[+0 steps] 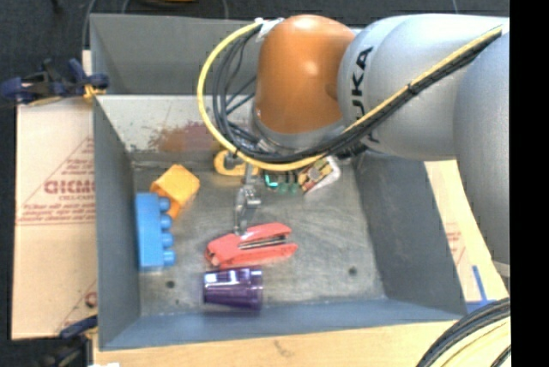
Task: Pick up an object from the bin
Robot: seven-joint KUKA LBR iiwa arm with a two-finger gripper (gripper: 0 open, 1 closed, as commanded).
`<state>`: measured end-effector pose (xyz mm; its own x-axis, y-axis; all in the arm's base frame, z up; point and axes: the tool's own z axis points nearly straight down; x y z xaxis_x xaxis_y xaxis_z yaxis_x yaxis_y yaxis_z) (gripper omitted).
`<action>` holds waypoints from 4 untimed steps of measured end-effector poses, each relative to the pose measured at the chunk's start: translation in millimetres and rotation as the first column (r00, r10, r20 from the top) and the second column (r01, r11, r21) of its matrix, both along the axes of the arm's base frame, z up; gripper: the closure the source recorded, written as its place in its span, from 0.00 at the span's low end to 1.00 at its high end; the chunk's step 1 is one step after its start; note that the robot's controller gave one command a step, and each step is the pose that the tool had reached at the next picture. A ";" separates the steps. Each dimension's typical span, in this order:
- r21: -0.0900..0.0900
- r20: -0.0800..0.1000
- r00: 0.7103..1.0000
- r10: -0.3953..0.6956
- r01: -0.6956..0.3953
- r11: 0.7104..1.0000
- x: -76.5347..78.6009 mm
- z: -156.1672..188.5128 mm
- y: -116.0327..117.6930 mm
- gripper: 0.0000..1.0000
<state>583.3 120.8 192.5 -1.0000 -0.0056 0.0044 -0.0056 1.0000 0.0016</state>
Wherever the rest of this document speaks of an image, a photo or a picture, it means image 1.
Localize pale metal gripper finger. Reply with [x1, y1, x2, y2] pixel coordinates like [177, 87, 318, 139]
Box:
[233, 187, 247, 236]
[244, 184, 263, 235]

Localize red stapler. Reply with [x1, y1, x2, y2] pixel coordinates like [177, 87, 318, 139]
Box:
[203, 221, 299, 270]

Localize orange-yellow cup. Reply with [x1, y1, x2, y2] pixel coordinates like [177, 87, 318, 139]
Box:
[149, 163, 202, 220]

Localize purple cup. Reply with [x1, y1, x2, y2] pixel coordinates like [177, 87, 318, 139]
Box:
[202, 266, 265, 311]

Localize grey metal bin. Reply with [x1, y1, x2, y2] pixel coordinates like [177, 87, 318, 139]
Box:
[87, 13, 469, 352]

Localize blue toy brick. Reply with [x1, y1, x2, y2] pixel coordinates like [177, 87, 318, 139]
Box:
[134, 192, 178, 273]

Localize brown cardboard board, red print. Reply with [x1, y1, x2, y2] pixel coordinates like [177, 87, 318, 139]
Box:
[9, 97, 99, 341]

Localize yellow ring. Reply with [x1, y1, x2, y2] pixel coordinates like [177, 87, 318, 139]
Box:
[213, 148, 259, 178]

